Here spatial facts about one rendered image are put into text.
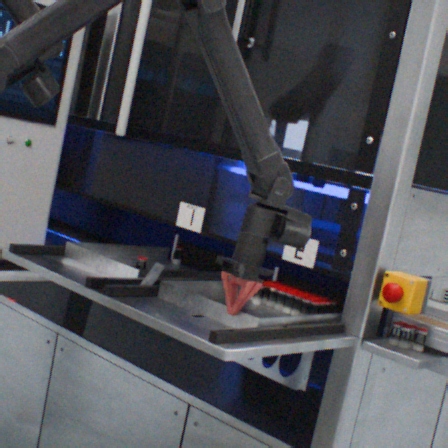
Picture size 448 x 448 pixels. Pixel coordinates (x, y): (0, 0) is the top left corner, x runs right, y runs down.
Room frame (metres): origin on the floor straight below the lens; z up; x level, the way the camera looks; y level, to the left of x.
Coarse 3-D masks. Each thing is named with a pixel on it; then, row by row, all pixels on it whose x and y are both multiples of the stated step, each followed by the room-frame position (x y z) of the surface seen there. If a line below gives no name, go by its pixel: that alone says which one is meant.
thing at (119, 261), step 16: (80, 256) 1.69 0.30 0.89; (96, 256) 1.66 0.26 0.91; (112, 256) 1.84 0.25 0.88; (128, 256) 1.88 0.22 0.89; (144, 256) 1.92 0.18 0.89; (160, 256) 1.97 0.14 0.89; (112, 272) 1.62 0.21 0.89; (128, 272) 1.58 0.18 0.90; (144, 272) 1.58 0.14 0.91; (176, 272) 1.65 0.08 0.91; (192, 272) 1.69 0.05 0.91; (208, 272) 1.73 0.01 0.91
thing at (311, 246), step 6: (312, 240) 1.60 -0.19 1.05; (288, 246) 1.64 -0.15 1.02; (306, 246) 1.61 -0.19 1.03; (312, 246) 1.60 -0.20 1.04; (288, 252) 1.64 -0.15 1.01; (294, 252) 1.63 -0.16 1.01; (300, 252) 1.62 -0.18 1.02; (306, 252) 1.61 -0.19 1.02; (312, 252) 1.60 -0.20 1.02; (282, 258) 1.65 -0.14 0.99; (288, 258) 1.64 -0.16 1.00; (294, 258) 1.63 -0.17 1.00; (306, 258) 1.61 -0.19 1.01; (312, 258) 1.60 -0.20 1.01; (300, 264) 1.62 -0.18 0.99; (306, 264) 1.61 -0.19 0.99; (312, 264) 1.60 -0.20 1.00
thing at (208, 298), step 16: (160, 288) 1.50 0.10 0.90; (176, 288) 1.47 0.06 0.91; (192, 288) 1.57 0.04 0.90; (208, 288) 1.61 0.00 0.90; (240, 288) 1.69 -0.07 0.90; (176, 304) 1.47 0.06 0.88; (192, 304) 1.44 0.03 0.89; (208, 304) 1.41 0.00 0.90; (224, 304) 1.56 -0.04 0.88; (224, 320) 1.38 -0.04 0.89; (240, 320) 1.36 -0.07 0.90; (256, 320) 1.34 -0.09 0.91; (272, 320) 1.36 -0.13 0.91; (288, 320) 1.40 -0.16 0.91; (304, 320) 1.45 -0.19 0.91; (320, 320) 1.49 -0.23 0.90; (336, 320) 1.54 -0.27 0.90
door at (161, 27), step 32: (128, 0) 2.12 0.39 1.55; (160, 0) 2.04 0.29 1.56; (128, 32) 2.10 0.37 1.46; (160, 32) 2.02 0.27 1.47; (192, 32) 1.94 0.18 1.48; (128, 64) 2.09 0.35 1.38; (160, 64) 2.00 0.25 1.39; (192, 64) 1.92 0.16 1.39; (160, 96) 1.99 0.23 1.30; (192, 96) 1.91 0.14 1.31; (160, 128) 1.97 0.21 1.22; (192, 128) 1.89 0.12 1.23; (224, 128) 1.83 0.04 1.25
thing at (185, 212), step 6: (180, 204) 1.87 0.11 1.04; (186, 204) 1.86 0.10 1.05; (180, 210) 1.87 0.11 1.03; (186, 210) 1.85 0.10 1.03; (192, 210) 1.84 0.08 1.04; (198, 210) 1.83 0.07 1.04; (204, 210) 1.82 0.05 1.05; (180, 216) 1.87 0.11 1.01; (186, 216) 1.85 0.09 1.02; (198, 216) 1.83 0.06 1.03; (180, 222) 1.86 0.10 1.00; (186, 222) 1.85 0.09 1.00; (198, 222) 1.82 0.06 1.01; (186, 228) 1.85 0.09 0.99; (192, 228) 1.83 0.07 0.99; (198, 228) 1.82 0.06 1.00
